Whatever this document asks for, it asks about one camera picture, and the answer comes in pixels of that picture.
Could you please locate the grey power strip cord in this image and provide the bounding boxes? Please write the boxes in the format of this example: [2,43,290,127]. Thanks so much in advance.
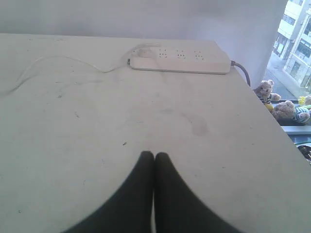
[230,60,251,87]

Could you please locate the white power strip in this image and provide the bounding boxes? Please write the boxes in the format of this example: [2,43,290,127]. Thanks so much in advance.
[129,45,231,74]

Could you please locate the brown teddy bear striped shirt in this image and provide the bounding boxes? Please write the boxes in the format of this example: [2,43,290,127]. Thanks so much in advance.
[272,100,311,124]

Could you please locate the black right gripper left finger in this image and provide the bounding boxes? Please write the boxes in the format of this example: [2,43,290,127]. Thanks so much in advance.
[66,151,154,233]

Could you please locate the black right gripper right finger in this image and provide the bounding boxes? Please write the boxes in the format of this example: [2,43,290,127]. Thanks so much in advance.
[154,152,239,233]

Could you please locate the white power cable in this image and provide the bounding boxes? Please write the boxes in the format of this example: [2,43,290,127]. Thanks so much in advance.
[0,56,131,97]

